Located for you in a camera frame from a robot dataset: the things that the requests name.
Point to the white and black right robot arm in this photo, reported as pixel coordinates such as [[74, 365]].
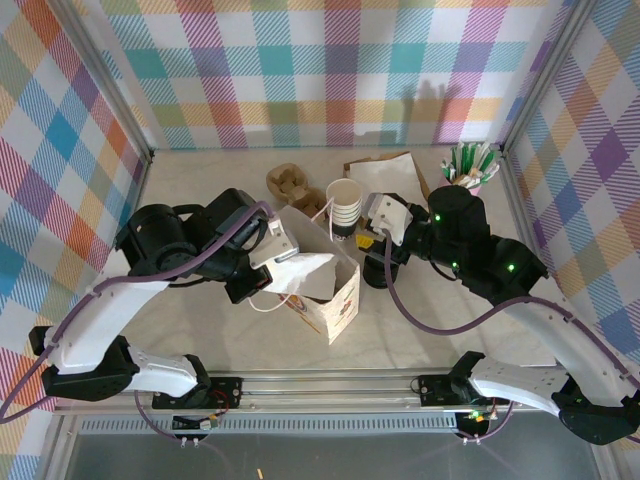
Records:
[[555, 340]]

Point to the wooden stirrer sticks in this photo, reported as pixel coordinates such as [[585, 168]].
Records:
[[467, 179]]

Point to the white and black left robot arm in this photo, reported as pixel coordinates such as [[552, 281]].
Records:
[[110, 320]]

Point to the small circuit board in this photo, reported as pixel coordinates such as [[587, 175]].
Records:
[[475, 417], [197, 424]]

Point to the vented metal strip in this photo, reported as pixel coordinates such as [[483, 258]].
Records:
[[300, 426]]

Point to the pink straw holder cup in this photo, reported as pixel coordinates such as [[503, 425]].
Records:
[[475, 189]]

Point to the white paper napkin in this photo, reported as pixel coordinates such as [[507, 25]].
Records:
[[300, 272]]

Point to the aluminium frame post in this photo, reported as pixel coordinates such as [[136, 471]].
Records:
[[102, 75], [545, 75]]

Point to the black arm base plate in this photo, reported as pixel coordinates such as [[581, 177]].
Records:
[[227, 390], [432, 390]]

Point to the stack of pulp cup carriers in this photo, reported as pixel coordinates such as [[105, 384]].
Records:
[[285, 185]]

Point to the stack of black cup lids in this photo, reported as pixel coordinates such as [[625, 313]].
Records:
[[377, 275]]

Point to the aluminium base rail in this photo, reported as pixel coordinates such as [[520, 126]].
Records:
[[325, 395]]

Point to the stack of paper cups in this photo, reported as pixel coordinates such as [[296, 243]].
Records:
[[344, 197]]

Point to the white smiley print paper bag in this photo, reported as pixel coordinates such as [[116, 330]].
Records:
[[345, 305]]

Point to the green wrapped straw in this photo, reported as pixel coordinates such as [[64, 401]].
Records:
[[472, 157], [460, 157]]

